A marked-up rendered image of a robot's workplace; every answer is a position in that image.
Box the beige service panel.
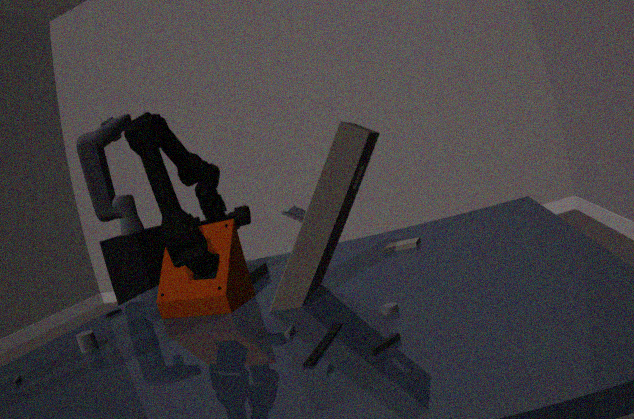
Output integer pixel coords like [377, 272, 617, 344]
[270, 122, 380, 312]

